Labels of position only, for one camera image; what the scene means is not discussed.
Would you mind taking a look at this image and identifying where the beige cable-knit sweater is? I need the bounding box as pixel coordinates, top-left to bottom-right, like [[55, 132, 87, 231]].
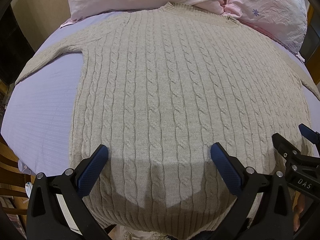
[[16, 3, 319, 239]]

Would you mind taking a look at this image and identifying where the person's right hand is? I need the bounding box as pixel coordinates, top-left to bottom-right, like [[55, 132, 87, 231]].
[[293, 192, 305, 232]]

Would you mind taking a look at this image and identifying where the wooden chair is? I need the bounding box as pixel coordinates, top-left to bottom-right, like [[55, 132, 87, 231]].
[[1, 138, 33, 237]]

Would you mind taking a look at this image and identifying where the lavender bed sheet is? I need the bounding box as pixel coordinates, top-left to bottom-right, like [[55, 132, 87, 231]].
[[1, 4, 319, 193]]

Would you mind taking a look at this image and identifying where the pink floral duvet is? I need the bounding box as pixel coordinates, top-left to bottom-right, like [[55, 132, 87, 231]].
[[66, 0, 308, 54]]

